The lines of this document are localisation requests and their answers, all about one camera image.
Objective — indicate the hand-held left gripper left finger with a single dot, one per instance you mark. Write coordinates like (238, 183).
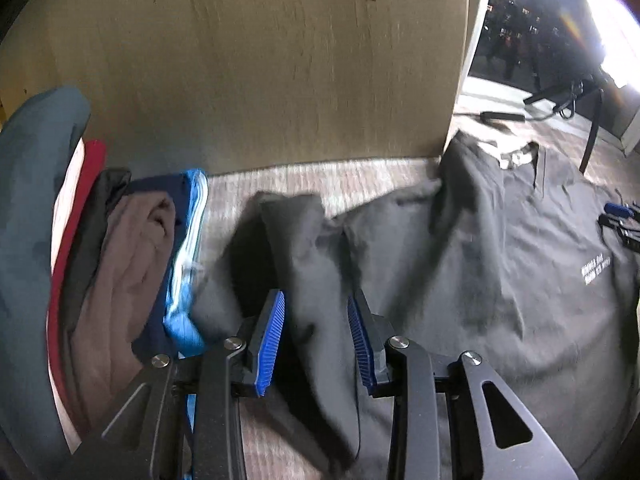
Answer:
(270, 340)

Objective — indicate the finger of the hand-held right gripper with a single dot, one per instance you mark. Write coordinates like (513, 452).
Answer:
(625, 235)
(622, 208)

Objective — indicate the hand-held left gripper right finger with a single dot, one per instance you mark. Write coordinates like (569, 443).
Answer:
(359, 345)

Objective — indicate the dark grey shirt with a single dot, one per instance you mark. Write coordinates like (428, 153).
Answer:
(475, 260)

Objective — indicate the pile of folded clothes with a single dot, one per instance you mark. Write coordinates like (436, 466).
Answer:
(185, 330)

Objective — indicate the black tripod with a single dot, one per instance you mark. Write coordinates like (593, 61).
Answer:
(592, 130)

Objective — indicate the black power adapter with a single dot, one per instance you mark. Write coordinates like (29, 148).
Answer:
(502, 116)

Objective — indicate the brown garment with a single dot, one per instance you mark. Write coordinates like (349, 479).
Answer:
(125, 270)

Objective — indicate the bright lamp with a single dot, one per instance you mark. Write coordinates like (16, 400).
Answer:
(620, 35)

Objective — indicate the dark glass window pane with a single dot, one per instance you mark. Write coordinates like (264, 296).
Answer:
(525, 20)

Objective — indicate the black garment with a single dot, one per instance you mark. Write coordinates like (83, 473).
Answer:
(95, 220)

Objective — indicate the red garment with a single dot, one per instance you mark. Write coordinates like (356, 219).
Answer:
(74, 220)

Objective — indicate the beige garment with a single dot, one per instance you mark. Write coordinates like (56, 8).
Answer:
(65, 185)

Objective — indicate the wooden board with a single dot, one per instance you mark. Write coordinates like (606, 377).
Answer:
(250, 60)

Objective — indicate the white window frame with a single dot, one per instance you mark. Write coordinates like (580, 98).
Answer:
(475, 60)

